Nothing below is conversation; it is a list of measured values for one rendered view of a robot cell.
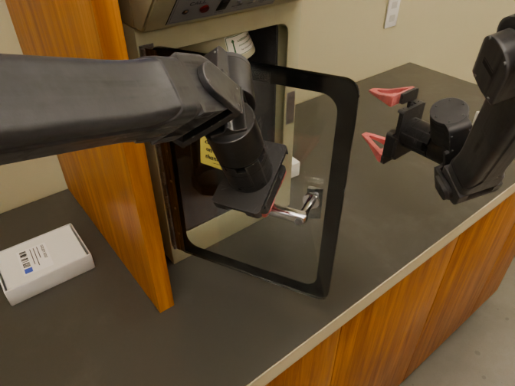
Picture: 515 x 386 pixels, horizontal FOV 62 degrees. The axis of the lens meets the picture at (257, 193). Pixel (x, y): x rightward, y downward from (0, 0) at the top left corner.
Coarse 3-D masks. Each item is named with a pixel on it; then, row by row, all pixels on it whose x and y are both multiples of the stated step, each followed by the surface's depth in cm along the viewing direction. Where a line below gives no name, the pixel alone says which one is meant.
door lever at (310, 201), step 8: (304, 200) 62; (312, 200) 62; (272, 208) 60; (280, 208) 60; (288, 208) 60; (304, 208) 60; (312, 208) 63; (272, 216) 60; (280, 216) 60; (288, 216) 59; (296, 216) 59; (304, 216) 58
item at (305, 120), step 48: (288, 96) 54; (336, 96) 52; (192, 144) 66; (288, 144) 58; (336, 144) 55; (192, 192) 72; (288, 192) 63; (336, 192) 60; (192, 240) 80; (240, 240) 74; (288, 240) 69; (336, 240) 65; (288, 288) 76
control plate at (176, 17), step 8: (176, 0) 53; (184, 0) 54; (192, 0) 55; (200, 0) 56; (208, 0) 57; (216, 0) 58; (232, 0) 60; (248, 0) 63; (256, 0) 64; (264, 0) 65; (272, 0) 66; (176, 8) 55; (184, 8) 56; (192, 8) 57; (216, 8) 60; (232, 8) 63; (240, 8) 64; (176, 16) 57; (184, 16) 58; (192, 16) 59; (200, 16) 60; (208, 16) 62; (168, 24) 58
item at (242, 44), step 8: (216, 40) 72; (224, 40) 72; (232, 40) 73; (240, 40) 74; (248, 40) 77; (176, 48) 73; (184, 48) 73; (192, 48) 72; (200, 48) 72; (208, 48) 72; (224, 48) 73; (232, 48) 73; (240, 48) 74; (248, 48) 76; (248, 56) 76
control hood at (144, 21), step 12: (132, 0) 56; (144, 0) 53; (156, 0) 51; (168, 0) 53; (276, 0) 67; (288, 0) 70; (132, 12) 57; (144, 12) 54; (156, 12) 54; (168, 12) 55; (228, 12) 64; (144, 24) 56; (156, 24) 57; (180, 24) 60
